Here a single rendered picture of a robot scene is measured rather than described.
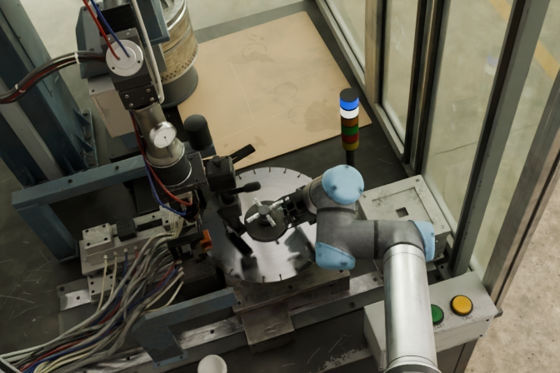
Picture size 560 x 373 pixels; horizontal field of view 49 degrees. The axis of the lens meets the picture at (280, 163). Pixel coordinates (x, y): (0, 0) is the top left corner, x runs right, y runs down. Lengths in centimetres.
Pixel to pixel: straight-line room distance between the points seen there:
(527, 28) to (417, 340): 49
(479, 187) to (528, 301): 128
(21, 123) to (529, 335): 185
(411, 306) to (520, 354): 145
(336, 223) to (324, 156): 74
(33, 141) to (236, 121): 62
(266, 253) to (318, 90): 74
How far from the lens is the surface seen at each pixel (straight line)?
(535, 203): 120
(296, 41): 222
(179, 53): 192
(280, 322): 154
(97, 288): 172
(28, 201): 164
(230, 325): 162
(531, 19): 98
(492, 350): 242
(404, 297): 103
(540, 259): 262
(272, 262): 146
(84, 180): 160
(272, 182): 158
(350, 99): 146
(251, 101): 203
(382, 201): 160
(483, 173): 125
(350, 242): 114
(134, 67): 104
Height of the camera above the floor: 224
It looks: 53 degrees down
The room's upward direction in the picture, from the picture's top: 10 degrees counter-clockwise
